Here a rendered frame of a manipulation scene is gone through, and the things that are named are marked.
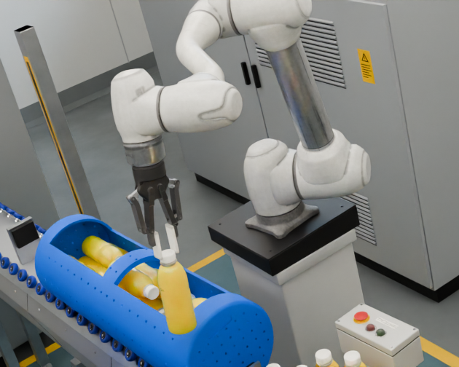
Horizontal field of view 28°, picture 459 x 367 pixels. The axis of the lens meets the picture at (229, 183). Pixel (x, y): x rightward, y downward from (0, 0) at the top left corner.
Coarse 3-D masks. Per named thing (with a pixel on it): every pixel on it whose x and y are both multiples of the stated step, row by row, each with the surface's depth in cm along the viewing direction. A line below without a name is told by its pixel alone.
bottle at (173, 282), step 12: (168, 264) 215; (180, 264) 217; (168, 276) 215; (180, 276) 216; (168, 288) 216; (180, 288) 216; (168, 300) 217; (180, 300) 217; (168, 312) 219; (180, 312) 218; (192, 312) 221; (168, 324) 221; (180, 324) 220; (192, 324) 221
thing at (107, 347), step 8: (0, 264) 343; (0, 272) 341; (8, 272) 337; (16, 280) 331; (24, 288) 326; (32, 288) 321; (32, 296) 320; (40, 296) 316; (48, 304) 311; (56, 312) 306; (64, 312) 302; (64, 320) 301; (72, 320) 298; (88, 320) 291; (80, 328) 293; (88, 336) 289; (96, 336) 286; (96, 344) 285; (104, 344) 282; (112, 352) 278; (120, 352) 274; (120, 360) 274; (136, 360) 268
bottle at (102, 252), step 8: (88, 240) 296; (96, 240) 294; (104, 240) 295; (88, 248) 294; (96, 248) 290; (104, 248) 288; (112, 248) 287; (88, 256) 296; (96, 256) 290; (104, 256) 286; (112, 256) 285; (120, 256) 285; (104, 264) 287
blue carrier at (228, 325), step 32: (64, 224) 292; (96, 224) 304; (64, 256) 280; (128, 256) 263; (64, 288) 278; (96, 288) 262; (192, 288) 271; (96, 320) 266; (128, 320) 248; (160, 320) 237; (224, 320) 231; (256, 320) 238; (160, 352) 236; (192, 352) 227; (224, 352) 234; (256, 352) 240
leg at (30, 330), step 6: (18, 312) 423; (24, 318) 424; (24, 324) 425; (30, 324) 426; (24, 330) 429; (30, 330) 427; (36, 330) 429; (30, 336) 428; (36, 336) 430; (30, 342) 432; (36, 342) 431; (36, 348) 432; (42, 348) 434; (36, 354) 432; (42, 354) 434; (36, 360) 438; (42, 360) 435; (48, 360) 437; (42, 366) 436; (48, 366) 439
